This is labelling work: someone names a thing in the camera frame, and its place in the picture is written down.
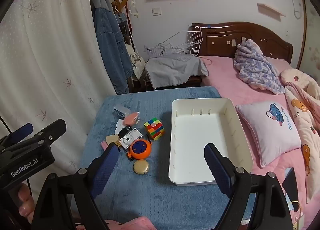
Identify eyeglasses on bed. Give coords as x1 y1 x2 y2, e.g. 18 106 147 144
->
288 201 304 230

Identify white wire rack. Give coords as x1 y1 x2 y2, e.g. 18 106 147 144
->
144 25 203 58

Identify white wall switch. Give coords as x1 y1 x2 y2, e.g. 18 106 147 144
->
152 7 162 16

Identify small pink wall shelf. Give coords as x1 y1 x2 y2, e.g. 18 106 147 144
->
257 3 286 17

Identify white plastic tray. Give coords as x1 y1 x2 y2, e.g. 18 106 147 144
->
169 98 253 186

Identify beige small box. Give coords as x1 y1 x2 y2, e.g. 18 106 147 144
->
105 134 119 145

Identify gold round tin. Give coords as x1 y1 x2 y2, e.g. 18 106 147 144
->
133 160 150 175

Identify pink oval item in bag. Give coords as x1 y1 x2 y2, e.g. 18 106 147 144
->
123 112 140 126

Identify clear blue card box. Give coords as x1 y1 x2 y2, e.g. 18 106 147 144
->
114 105 131 120

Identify white patterned curtain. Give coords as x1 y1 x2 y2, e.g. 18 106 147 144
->
1 0 115 172

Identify colourful Rubik's cube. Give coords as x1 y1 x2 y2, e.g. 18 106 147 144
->
144 117 165 141

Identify white handbag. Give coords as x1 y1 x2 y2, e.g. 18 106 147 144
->
125 44 145 80

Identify denim jacket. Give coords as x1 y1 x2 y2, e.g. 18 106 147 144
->
90 0 133 95

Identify wooden coat rack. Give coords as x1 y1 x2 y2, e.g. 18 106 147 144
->
111 0 135 49

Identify pink printed pillow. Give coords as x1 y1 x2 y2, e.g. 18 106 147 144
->
235 101 302 168

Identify pink sleeve forearm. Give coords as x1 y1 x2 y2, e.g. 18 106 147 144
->
105 216 156 230

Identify black tablet on bed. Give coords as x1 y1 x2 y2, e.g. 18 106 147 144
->
282 167 299 212

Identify person's left hand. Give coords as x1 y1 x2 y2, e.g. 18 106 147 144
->
18 183 35 223

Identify peach bear quilt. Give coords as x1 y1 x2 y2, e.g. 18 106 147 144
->
280 69 320 202

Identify pink bed sheet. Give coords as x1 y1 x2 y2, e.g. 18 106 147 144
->
202 56 319 229

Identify dark wooden headboard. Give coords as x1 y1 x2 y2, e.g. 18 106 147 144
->
191 21 294 65

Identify purple floral blanket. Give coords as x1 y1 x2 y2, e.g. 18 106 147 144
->
233 39 285 95

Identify white plastic hook piece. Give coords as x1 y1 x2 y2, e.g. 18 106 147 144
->
114 119 125 135

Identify orange round toy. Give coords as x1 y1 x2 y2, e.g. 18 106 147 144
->
128 138 152 160

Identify black small box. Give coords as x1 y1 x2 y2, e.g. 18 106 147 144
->
118 126 133 139

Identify grey cloth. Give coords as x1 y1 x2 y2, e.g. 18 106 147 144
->
145 53 209 89

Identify white boxed toy camera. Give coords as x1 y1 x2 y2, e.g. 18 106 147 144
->
119 128 143 149

